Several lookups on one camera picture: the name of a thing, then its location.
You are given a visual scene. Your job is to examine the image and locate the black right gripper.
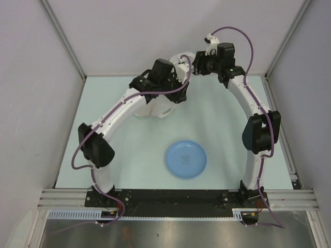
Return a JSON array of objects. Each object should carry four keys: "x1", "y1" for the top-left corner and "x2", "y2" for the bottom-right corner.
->
[{"x1": 191, "y1": 50, "x2": 222, "y2": 76}]

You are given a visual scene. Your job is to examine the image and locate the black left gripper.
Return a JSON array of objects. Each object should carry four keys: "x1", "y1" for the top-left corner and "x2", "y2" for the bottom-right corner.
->
[{"x1": 159, "y1": 72, "x2": 189, "y2": 104}]

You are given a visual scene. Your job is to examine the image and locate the white plastic bag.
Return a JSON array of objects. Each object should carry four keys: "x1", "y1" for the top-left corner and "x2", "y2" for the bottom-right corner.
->
[{"x1": 134, "y1": 52, "x2": 195, "y2": 118}]

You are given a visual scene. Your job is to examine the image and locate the blue plastic plate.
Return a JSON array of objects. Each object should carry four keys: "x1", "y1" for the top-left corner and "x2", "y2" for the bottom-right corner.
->
[{"x1": 164, "y1": 140, "x2": 207, "y2": 179}]

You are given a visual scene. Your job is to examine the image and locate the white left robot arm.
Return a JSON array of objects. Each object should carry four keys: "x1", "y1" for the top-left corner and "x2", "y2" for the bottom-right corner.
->
[{"x1": 78, "y1": 55, "x2": 191, "y2": 207}]

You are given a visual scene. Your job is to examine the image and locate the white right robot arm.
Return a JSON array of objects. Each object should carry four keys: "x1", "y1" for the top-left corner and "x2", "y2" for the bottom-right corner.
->
[{"x1": 193, "y1": 41, "x2": 281, "y2": 208}]

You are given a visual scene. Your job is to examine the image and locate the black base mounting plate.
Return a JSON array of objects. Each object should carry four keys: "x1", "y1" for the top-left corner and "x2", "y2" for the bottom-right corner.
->
[{"x1": 84, "y1": 188, "x2": 269, "y2": 218}]

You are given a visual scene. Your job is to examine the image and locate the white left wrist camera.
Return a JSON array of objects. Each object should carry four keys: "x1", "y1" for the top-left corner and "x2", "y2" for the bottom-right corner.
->
[{"x1": 174, "y1": 54, "x2": 191, "y2": 84}]

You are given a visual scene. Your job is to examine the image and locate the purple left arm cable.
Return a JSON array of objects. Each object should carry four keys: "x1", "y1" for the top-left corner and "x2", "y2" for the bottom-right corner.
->
[{"x1": 71, "y1": 55, "x2": 192, "y2": 207}]

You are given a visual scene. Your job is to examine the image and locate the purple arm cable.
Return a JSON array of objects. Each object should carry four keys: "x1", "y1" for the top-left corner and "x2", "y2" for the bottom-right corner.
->
[
  {"x1": 211, "y1": 26, "x2": 285, "y2": 229},
  {"x1": 71, "y1": 55, "x2": 192, "y2": 207}
]

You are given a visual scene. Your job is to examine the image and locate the white slotted cable duct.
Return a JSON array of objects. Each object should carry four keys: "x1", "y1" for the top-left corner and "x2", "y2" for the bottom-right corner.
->
[{"x1": 48, "y1": 208, "x2": 245, "y2": 222}]

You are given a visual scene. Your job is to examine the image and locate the aluminium frame rail front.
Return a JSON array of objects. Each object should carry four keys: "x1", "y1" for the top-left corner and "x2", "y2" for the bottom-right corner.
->
[{"x1": 38, "y1": 189, "x2": 87, "y2": 209}]

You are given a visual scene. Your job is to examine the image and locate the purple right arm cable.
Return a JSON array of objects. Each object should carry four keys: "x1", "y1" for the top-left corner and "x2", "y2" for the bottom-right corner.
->
[{"x1": 211, "y1": 26, "x2": 285, "y2": 229}]

